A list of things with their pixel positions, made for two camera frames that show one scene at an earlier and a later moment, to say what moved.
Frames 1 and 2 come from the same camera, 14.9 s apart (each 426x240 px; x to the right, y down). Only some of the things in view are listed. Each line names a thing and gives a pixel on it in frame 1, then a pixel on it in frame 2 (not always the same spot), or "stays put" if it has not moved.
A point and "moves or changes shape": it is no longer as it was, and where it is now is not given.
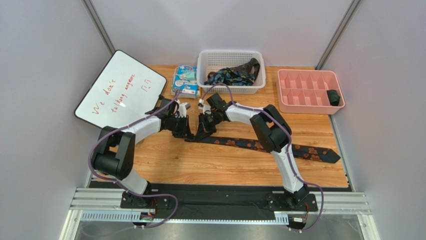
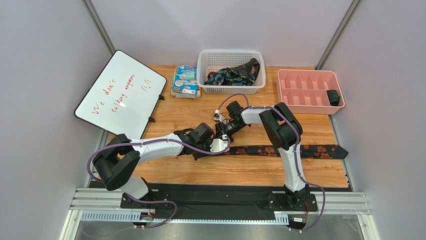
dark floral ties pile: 243,75 stays put
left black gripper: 183,128 -> 201,152
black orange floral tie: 301,152 moves or changes shape
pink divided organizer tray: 305,91 stays put
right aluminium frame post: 336,35 stays put
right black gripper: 203,126 -> 221,126
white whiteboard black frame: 124,90 stays put
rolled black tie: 334,98 stays put
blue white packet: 184,78 stays put
